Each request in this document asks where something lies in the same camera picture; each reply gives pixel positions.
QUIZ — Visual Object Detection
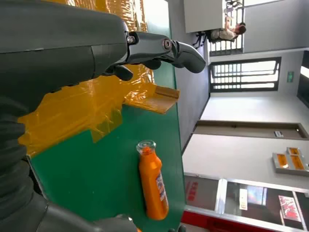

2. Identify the black chair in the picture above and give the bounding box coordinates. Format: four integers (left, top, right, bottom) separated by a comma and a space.
192, 29, 214, 49

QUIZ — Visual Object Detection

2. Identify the dark metal railing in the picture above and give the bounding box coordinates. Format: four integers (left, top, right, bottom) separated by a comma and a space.
208, 0, 245, 57

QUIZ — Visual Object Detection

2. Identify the yellow plastic covered sheet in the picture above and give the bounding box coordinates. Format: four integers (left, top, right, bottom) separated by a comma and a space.
18, 0, 180, 158

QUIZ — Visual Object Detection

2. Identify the large grey orange wall plaque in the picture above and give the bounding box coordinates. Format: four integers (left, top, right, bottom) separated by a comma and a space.
272, 152, 309, 177

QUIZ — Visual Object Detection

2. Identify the white framed display board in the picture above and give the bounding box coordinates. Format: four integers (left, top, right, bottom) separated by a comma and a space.
181, 172, 309, 232

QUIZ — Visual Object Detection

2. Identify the white paper notice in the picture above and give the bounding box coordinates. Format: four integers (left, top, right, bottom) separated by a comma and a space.
239, 188, 249, 211

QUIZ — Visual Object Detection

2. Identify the green table mat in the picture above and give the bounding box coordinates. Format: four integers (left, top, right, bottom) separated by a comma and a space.
30, 0, 187, 232

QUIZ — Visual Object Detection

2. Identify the small grey orange wall plaque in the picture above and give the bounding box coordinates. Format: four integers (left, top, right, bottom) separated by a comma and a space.
286, 146, 301, 157

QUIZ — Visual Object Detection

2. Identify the dark barred window frame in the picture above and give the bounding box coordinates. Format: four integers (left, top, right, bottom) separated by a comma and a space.
210, 57, 282, 93

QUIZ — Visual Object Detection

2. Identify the brown door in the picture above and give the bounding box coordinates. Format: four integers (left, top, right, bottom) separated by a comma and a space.
192, 119, 309, 141

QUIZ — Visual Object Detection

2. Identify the orange bottle white label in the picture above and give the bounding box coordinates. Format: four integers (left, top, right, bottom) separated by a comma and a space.
136, 140, 170, 221

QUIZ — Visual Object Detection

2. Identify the person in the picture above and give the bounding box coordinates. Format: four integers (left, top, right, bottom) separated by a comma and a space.
210, 15, 247, 43

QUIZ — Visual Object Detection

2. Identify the red poster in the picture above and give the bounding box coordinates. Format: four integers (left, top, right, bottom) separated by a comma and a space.
278, 195, 302, 223

